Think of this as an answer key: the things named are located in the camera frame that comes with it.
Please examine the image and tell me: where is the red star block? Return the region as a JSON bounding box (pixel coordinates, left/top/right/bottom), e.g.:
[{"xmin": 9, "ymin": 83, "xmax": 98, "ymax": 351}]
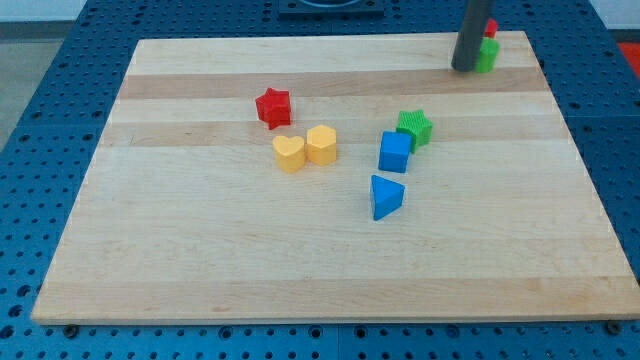
[{"xmin": 255, "ymin": 88, "xmax": 292, "ymax": 130}]

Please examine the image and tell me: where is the green star block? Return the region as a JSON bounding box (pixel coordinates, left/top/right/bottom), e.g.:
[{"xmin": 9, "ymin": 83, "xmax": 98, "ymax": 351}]
[{"xmin": 396, "ymin": 109, "xmax": 433, "ymax": 153}]

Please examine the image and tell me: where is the green circle block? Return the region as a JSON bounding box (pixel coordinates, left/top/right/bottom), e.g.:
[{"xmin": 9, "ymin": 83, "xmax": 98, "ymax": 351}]
[{"xmin": 474, "ymin": 37, "xmax": 500, "ymax": 73}]

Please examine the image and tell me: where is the wooden board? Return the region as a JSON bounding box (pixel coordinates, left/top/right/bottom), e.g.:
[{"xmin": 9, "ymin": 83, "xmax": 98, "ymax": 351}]
[{"xmin": 32, "ymin": 31, "xmax": 639, "ymax": 325}]

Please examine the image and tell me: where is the yellow hexagon block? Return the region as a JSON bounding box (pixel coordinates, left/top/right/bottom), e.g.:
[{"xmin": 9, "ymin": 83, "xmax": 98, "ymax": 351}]
[{"xmin": 306, "ymin": 125, "xmax": 337, "ymax": 166}]

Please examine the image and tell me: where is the yellow heart block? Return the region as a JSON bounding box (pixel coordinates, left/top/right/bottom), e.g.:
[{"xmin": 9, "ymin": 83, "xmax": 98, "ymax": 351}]
[{"xmin": 272, "ymin": 135, "xmax": 306, "ymax": 173}]

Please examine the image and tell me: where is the blue triangle block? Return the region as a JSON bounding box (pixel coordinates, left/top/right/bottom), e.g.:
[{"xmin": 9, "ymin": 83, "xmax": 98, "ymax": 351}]
[{"xmin": 370, "ymin": 175, "xmax": 405, "ymax": 221}]

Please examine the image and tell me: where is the blue cube block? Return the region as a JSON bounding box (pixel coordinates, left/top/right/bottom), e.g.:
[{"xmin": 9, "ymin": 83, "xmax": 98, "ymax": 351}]
[{"xmin": 378, "ymin": 131, "xmax": 412, "ymax": 173}]

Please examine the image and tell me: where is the small red block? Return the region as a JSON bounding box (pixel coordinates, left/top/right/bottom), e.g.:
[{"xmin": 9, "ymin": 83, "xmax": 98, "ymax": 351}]
[{"xmin": 484, "ymin": 18, "xmax": 499, "ymax": 38}]

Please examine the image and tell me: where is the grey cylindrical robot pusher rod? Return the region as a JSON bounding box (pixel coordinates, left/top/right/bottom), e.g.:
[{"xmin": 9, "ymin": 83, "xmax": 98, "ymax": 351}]
[{"xmin": 451, "ymin": 0, "xmax": 495, "ymax": 72}]

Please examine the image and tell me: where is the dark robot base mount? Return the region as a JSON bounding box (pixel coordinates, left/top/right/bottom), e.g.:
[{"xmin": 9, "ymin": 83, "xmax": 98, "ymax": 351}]
[{"xmin": 275, "ymin": 0, "xmax": 384, "ymax": 18}]

